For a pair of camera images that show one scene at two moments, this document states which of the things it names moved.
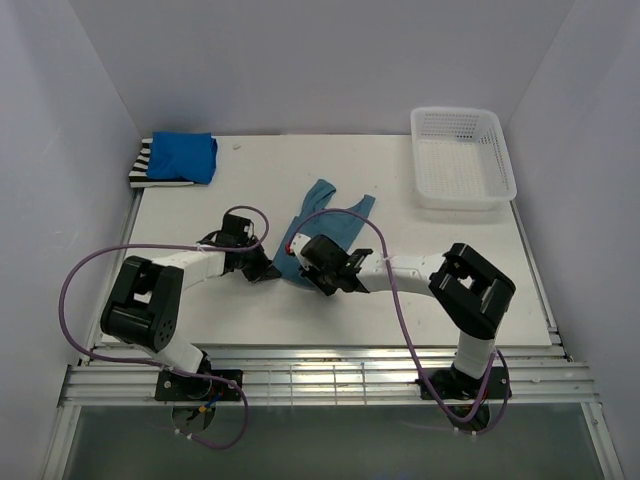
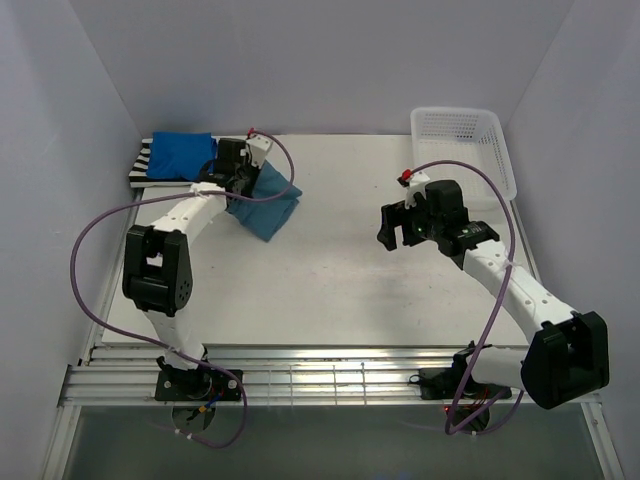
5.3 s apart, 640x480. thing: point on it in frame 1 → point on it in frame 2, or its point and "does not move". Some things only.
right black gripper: [310, 275] → [396, 215]
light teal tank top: [345, 228] → [264, 219]
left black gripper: [263, 270] → [255, 173]
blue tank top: [187, 155] does not move
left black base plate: [176, 387] does not move
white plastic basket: [459, 161] does not move
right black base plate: [452, 384] does not move
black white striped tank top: [138, 173] does not move
